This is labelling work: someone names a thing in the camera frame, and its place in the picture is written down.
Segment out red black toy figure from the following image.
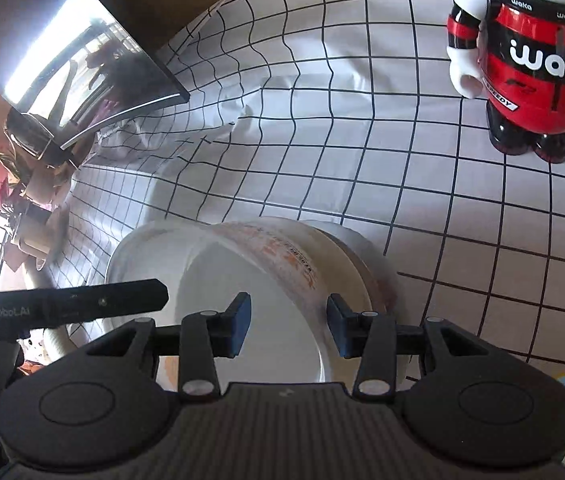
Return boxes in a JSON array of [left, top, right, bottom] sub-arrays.
[[447, 0, 565, 163]]

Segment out white black checked tablecloth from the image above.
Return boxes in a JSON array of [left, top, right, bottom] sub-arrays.
[[47, 0, 565, 383]]

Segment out white plastic bowl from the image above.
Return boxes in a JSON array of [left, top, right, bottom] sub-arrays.
[[162, 220, 399, 396]]

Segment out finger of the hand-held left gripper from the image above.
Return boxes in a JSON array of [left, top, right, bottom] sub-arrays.
[[27, 279, 170, 330]]

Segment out white ceramic bowl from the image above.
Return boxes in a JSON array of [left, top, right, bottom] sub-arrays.
[[105, 217, 407, 396]]

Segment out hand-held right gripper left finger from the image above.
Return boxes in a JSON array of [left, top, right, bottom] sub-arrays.
[[85, 291, 252, 402]]

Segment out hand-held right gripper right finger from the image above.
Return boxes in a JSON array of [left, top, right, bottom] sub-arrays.
[[326, 294, 489, 402]]

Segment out dried flower bunch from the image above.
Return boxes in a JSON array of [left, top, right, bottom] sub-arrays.
[[0, 142, 76, 221]]

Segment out beige flower vase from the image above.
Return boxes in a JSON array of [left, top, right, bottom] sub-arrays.
[[5, 205, 66, 272]]

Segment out black monitor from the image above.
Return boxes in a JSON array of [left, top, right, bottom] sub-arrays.
[[0, 0, 192, 168]]

